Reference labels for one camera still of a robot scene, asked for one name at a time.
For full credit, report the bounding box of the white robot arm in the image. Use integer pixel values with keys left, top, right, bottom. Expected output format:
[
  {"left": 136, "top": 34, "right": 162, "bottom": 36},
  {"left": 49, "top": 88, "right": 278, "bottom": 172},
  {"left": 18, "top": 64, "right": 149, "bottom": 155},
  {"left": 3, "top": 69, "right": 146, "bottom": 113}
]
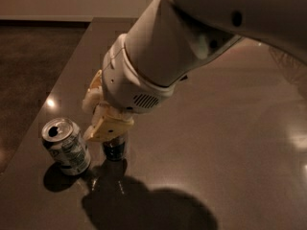
[{"left": 83, "top": 0, "right": 307, "bottom": 142}]

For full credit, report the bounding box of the white green 7up can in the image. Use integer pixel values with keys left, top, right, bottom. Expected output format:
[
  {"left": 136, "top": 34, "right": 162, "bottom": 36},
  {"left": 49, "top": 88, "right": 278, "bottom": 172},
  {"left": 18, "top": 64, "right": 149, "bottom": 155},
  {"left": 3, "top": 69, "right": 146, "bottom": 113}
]
[{"left": 41, "top": 118, "right": 91, "bottom": 176}]

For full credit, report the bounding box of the silver blue redbull can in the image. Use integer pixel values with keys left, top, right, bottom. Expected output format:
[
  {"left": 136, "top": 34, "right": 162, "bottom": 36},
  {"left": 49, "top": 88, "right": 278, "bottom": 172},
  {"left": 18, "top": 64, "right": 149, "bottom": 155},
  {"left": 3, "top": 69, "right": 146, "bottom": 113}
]
[{"left": 102, "top": 134, "right": 128, "bottom": 161}]

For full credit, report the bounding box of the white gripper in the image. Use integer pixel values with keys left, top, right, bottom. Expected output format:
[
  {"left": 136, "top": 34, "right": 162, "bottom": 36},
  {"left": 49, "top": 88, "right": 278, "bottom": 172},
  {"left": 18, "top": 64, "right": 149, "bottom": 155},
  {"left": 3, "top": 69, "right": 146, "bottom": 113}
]
[{"left": 82, "top": 34, "right": 175, "bottom": 142}]

